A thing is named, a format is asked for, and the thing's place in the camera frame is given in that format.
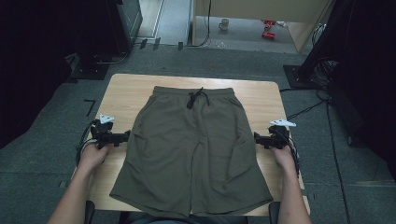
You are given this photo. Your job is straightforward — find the person's dark trousers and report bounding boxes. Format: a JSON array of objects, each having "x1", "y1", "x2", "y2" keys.
[{"x1": 119, "y1": 211, "x2": 250, "y2": 224}]

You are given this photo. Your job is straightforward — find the hanging black cable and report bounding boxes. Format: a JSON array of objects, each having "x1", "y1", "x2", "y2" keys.
[{"x1": 186, "y1": 0, "x2": 213, "y2": 49}]

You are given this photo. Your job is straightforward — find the light wooden desk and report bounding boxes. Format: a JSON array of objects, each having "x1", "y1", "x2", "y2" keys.
[{"x1": 191, "y1": 0, "x2": 334, "y2": 54}]

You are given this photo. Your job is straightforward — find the long thin black floor cable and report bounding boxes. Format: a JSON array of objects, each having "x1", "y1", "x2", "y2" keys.
[{"x1": 324, "y1": 100, "x2": 352, "y2": 224}]

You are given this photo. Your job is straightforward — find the right hand-held gripper cable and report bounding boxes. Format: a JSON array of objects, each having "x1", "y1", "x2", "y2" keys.
[{"x1": 271, "y1": 126, "x2": 302, "y2": 179}]

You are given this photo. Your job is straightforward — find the person's right hand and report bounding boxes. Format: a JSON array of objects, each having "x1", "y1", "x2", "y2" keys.
[{"x1": 270, "y1": 145, "x2": 297, "y2": 172}]

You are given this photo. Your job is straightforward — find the dark cabinet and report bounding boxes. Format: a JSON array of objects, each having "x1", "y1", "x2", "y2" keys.
[{"x1": 116, "y1": 0, "x2": 145, "y2": 56}]

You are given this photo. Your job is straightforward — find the person's left hand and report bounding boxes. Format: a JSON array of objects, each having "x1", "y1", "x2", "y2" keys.
[{"x1": 76, "y1": 143, "x2": 112, "y2": 175}]

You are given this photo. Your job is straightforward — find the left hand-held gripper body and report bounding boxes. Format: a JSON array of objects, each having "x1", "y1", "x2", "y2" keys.
[{"x1": 90, "y1": 114, "x2": 123, "y2": 150}]

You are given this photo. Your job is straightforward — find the black metal stand with slanted post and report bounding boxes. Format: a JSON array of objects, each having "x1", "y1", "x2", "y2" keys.
[{"x1": 282, "y1": 0, "x2": 347, "y2": 91}]

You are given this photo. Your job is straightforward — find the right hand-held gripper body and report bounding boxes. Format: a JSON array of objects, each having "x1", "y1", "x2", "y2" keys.
[{"x1": 264, "y1": 119, "x2": 297, "y2": 150}]

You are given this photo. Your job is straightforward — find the black metal stand with flat base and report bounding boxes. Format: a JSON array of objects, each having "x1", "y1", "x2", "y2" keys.
[{"x1": 68, "y1": 50, "x2": 133, "y2": 81}]

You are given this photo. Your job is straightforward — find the white mug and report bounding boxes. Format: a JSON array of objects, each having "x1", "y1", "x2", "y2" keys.
[{"x1": 218, "y1": 18, "x2": 231, "y2": 32}]

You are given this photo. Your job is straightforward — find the tangled black cable bundle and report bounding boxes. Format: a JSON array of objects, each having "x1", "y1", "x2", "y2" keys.
[{"x1": 310, "y1": 57, "x2": 340, "y2": 91}]

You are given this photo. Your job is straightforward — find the hand-held gripper cable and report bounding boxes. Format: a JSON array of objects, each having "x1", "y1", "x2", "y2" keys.
[
  {"x1": 75, "y1": 119, "x2": 101, "y2": 166},
  {"x1": 271, "y1": 126, "x2": 302, "y2": 179}
]

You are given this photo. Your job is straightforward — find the left hand-held gripper cable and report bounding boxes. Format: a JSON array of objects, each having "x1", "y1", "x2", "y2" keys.
[{"x1": 75, "y1": 119, "x2": 101, "y2": 166}]

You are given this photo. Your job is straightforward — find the black curtain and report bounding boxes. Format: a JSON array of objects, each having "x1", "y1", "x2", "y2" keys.
[{"x1": 0, "y1": 0, "x2": 123, "y2": 151}]

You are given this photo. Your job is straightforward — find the olive green shorts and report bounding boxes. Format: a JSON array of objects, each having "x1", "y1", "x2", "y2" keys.
[{"x1": 109, "y1": 86, "x2": 275, "y2": 219}]

